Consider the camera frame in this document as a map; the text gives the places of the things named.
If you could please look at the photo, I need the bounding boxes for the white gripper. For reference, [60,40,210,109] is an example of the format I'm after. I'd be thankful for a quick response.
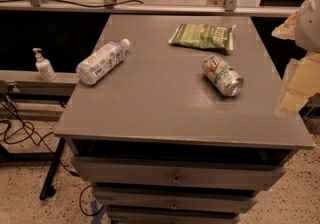
[271,0,320,112]

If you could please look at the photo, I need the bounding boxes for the silver green 7up can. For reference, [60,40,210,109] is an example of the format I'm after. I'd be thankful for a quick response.
[202,55,244,97]

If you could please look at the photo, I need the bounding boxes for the green chips bag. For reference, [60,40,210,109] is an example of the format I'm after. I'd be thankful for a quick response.
[168,24,235,51]

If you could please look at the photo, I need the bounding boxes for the grey drawer cabinet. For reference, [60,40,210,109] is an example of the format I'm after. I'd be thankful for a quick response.
[55,14,314,224]

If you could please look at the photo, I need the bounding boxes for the clear plastic water bottle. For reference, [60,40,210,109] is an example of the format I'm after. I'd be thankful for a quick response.
[76,39,131,85]

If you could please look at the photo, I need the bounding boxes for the white pump dispenser bottle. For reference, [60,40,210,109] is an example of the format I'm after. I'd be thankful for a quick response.
[33,48,56,81]

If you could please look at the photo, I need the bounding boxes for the black metal leg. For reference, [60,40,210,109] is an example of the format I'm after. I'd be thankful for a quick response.
[39,138,65,200]

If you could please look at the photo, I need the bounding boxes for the black cable on ledge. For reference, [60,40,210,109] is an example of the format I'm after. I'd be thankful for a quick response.
[0,0,144,9]

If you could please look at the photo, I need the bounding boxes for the black floor cable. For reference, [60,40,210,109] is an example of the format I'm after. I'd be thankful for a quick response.
[0,91,79,177]

